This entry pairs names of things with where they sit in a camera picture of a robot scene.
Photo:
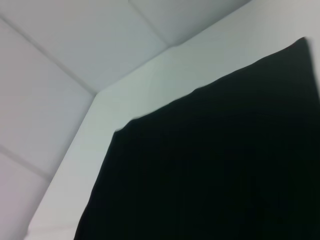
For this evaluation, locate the black t-shirt with FREE print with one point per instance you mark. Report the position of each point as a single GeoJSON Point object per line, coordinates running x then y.
{"type": "Point", "coordinates": [200, 162]}

